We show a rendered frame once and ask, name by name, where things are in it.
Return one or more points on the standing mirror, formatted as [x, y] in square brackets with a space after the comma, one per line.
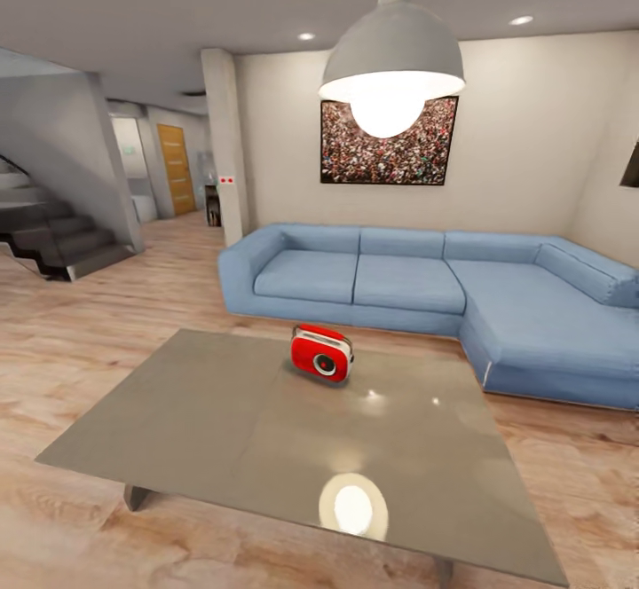
[210, 189]

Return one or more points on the picture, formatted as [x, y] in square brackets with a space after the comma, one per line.
[415, 156]

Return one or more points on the coffee table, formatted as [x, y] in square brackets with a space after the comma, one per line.
[404, 452]

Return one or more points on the room light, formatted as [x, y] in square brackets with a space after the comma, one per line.
[396, 36]

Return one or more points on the radio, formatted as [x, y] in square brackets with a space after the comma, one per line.
[323, 352]

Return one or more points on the door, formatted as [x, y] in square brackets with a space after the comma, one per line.
[173, 151]

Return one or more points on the sofa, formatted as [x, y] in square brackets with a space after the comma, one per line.
[537, 316]

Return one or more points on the stairs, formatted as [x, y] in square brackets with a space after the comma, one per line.
[43, 235]

